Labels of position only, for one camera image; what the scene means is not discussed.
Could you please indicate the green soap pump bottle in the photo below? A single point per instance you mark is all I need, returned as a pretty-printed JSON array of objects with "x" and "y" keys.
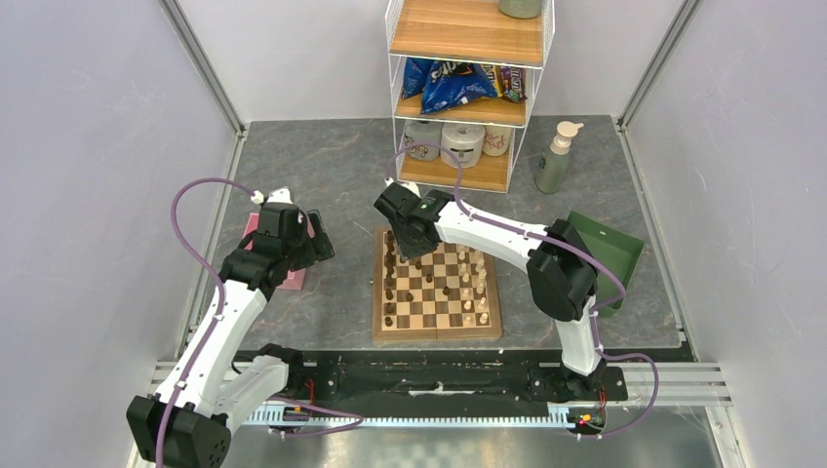
[{"x": 553, "y": 164}]

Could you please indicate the green plastic bin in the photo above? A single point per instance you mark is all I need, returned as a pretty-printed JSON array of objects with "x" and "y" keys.
[{"x": 616, "y": 250}]

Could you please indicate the pink plastic bin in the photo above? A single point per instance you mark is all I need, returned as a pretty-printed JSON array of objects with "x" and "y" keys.
[{"x": 297, "y": 278}]

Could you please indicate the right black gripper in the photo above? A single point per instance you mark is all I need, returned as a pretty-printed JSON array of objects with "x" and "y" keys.
[{"x": 410, "y": 251}]

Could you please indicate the white toilet paper roll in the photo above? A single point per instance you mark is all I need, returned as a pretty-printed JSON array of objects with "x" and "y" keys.
[{"x": 465, "y": 141}]

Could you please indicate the white wire wooden shelf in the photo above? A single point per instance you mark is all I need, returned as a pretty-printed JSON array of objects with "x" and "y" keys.
[{"x": 466, "y": 31}]

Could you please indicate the white printed mug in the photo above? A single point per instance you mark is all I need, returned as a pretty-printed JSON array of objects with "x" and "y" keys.
[{"x": 422, "y": 138}]

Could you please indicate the brown candy bag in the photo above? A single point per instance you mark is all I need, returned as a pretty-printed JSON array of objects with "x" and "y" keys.
[{"x": 510, "y": 83}]

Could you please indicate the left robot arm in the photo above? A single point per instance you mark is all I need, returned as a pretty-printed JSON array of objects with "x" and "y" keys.
[{"x": 190, "y": 419}]

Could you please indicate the blue chips bag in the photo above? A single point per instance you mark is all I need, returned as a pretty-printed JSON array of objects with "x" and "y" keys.
[{"x": 444, "y": 84}]

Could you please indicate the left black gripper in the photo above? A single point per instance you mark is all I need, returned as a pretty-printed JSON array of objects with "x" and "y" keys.
[{"x": 323, "y": 250}]

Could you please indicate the white cup right shelf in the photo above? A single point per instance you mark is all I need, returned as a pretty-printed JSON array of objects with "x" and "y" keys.
[{"x": 496, "y": 140}]

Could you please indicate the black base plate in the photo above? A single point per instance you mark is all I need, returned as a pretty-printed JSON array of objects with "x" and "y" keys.
[{"x": 446, "y": 383}]

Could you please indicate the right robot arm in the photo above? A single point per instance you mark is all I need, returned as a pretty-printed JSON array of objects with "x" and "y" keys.
[{"x": 561, "y": 272}]

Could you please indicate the green jar top shelf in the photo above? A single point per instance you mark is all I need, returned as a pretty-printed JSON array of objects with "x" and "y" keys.
[{"x": 521, "y": 9}]

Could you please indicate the wooden chess board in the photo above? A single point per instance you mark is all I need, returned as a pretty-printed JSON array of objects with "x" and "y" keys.
[{"x": 450, "y": 293}]

